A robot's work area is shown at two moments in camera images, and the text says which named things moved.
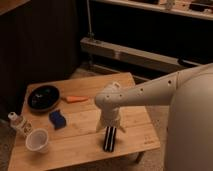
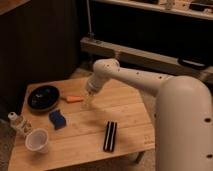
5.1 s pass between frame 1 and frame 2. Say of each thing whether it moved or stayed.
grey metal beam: stayed
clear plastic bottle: stayed
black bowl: stayed
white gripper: moved
